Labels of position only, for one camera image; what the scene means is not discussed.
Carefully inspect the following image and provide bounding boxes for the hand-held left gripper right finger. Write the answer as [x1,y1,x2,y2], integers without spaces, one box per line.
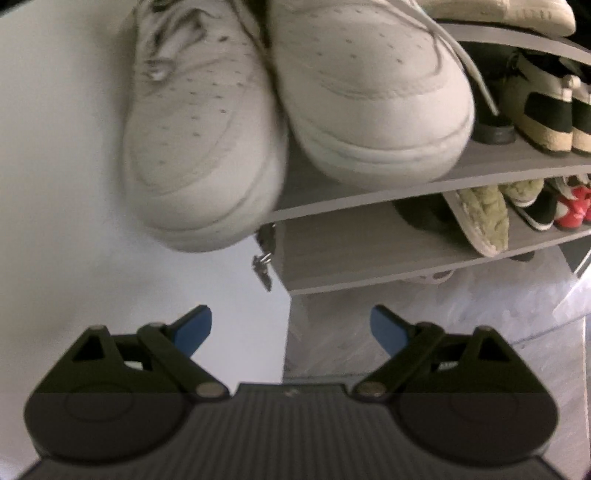
[353,304,522,400]

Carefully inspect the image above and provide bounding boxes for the cream and black sneaker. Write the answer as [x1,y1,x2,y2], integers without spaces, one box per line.
[502,50,575,154]
[571,80,591,155]

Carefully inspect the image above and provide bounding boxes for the black and white shoe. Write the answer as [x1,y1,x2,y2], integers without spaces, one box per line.
[512,178,571,232]

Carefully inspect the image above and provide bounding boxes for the white leather sneaker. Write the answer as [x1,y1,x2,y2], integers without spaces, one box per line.
[267,0,477,191]
[121,0,291,254]

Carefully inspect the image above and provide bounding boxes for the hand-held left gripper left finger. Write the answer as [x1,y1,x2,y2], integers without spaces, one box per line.
[60,304,230,401]

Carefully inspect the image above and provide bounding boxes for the beige sandals under cabinet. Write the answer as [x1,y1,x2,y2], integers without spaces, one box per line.
[414,269,456,285]

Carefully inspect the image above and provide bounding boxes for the red shoe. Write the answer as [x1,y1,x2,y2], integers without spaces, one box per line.
[553,182,591,232]

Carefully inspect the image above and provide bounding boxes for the cream low sneaker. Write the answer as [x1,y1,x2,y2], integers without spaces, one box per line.
[419,0,578,38]

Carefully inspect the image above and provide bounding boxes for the metal key in cabinet door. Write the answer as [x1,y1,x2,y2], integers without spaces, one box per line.
[252,223,274,292]

